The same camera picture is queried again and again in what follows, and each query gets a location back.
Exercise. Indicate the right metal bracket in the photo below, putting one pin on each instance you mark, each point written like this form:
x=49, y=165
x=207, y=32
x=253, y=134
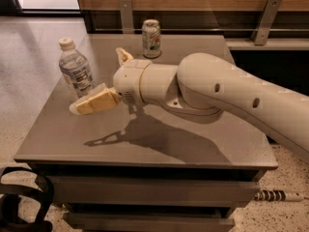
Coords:
x=261, y=33

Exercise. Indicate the white green soda can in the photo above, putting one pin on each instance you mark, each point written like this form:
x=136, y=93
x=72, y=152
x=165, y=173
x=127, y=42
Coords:
x=151, y=38

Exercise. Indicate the left metal bracket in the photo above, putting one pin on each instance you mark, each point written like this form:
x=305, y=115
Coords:
x=126, y=14

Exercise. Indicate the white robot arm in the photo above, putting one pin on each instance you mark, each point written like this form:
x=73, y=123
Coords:
x=199, y=89

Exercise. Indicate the clear blue-label plastic bottle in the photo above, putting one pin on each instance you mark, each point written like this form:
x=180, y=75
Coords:
x=75, y=69

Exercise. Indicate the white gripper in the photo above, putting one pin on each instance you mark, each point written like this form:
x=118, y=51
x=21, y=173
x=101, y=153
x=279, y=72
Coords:
x=127, y=80

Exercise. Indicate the striped black white rod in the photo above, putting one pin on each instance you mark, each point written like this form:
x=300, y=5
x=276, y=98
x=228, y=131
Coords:
x=278, y=195

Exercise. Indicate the metal bracket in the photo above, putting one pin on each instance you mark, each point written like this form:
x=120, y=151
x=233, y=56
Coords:
x=261, y=33
x=126, y=14

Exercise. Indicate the grey drawer cabinet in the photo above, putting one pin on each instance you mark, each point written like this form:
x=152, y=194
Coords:
x=145, y=170

